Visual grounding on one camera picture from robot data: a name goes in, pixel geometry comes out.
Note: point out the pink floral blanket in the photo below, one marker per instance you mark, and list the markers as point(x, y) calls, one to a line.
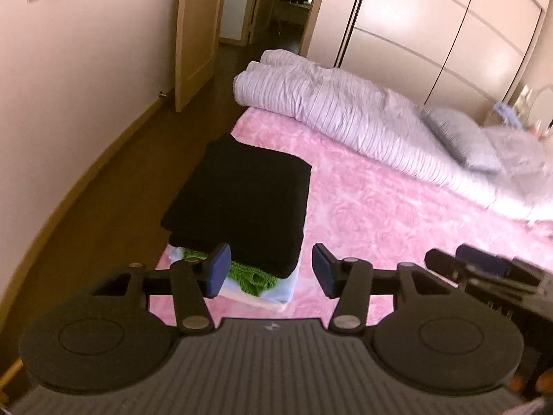
point(380, 207)

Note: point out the door stopper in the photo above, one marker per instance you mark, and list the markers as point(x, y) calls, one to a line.
point(163, 94)

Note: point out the black garment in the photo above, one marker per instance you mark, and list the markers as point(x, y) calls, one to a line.
point(242, 194)

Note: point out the green knitted garment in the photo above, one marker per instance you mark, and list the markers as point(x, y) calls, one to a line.
point(250, 279)

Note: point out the blue cloth on nightstand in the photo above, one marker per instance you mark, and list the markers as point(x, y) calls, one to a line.
point(510, 114)

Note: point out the wooden chair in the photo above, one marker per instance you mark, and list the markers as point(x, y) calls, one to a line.
point(285, 15)

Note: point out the lilac striped quilt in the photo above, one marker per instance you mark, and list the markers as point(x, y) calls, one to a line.
point(345, 103)

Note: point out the grey checked pillow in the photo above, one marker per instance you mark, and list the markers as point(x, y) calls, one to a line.
point(466, 138)

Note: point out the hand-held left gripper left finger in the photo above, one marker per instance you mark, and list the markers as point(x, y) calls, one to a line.
point(218, 268)

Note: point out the white folded garment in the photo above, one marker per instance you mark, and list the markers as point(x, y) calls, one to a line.
point(263, 303)

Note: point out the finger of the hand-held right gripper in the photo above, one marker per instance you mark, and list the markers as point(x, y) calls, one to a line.
point(479, 255)
point(445, 261)

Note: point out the light blue folded garment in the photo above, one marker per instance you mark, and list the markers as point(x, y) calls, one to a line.
point(283, 289)

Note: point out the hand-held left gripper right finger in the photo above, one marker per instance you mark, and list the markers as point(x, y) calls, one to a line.
point(324, 268)

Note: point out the white wardrobe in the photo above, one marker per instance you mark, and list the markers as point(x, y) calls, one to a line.
point(410, 21)

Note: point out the wooden door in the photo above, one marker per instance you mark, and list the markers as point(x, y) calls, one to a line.
point(196, 34)

